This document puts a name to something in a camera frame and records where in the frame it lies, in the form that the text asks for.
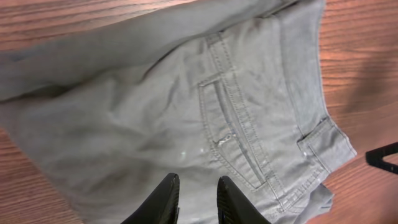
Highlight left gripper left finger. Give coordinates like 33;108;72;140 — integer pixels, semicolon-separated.
121;173;180;224

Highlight grey shorts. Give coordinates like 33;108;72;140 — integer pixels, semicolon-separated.
1;0;356;223

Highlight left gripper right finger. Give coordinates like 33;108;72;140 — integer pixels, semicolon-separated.
216;176;271;224

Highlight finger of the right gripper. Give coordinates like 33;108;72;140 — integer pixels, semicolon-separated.
365;142;398;174

